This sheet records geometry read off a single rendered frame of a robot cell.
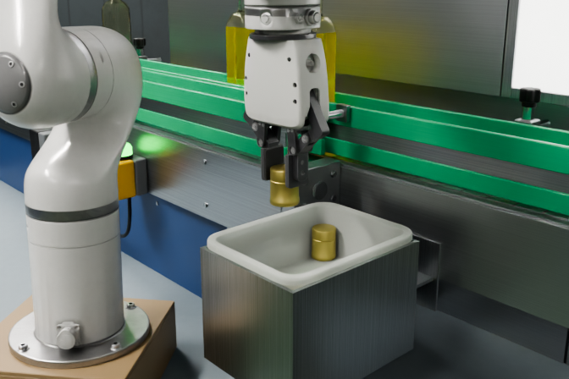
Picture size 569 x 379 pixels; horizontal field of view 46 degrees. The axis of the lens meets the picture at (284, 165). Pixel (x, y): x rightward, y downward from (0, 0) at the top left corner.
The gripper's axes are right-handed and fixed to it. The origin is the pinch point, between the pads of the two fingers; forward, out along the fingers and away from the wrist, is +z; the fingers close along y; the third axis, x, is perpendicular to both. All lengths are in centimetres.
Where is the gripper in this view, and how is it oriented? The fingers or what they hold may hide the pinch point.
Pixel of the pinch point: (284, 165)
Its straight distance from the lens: 79.4
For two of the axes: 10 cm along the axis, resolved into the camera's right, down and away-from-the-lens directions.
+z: 0.1, 9.6, 2.7
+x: -7.4, 1.9, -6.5
